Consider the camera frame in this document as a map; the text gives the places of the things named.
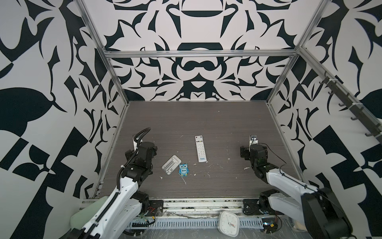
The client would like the white remote control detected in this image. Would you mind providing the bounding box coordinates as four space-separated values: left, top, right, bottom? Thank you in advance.
195 135 207 163

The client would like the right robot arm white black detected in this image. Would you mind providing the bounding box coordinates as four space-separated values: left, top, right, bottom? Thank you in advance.
240 141 353 239

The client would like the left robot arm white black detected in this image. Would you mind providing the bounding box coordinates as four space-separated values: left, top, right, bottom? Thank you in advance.
67 142 158 239

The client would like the white battery cover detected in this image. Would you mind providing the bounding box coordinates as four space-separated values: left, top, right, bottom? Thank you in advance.
162 155 182 175

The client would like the blue owl toy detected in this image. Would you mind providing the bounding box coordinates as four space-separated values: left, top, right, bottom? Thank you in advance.
179 163 189 177

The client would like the small green circuit board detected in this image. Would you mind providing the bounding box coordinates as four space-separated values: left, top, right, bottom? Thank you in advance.
261 218 279 235

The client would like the white square clock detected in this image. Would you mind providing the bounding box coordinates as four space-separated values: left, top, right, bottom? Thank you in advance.
217 211 240 237

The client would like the green foam pad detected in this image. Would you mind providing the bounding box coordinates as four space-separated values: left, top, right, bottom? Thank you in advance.
70 196 108 230

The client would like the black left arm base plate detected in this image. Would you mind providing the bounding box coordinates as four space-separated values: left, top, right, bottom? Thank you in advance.
144 200 164 217

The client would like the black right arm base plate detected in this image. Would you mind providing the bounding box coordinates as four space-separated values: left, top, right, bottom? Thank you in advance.
242 199 269 216

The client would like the white slotted cable duct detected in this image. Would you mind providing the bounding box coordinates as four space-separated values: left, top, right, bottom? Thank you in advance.
126 218 263 230

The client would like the aluminium frame top bar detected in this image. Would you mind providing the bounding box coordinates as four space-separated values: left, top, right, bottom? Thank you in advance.
104 49 296 59

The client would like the aluminium frame corner post right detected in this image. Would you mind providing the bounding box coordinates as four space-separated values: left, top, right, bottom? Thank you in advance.
266 0 332 105

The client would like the aluminium frame corner post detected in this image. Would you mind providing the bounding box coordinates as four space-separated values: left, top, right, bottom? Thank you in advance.
266 0 332 105
75 0 129 106

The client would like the aluminium frame corner post left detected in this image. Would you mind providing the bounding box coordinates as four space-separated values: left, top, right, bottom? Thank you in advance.
75 0 129 106

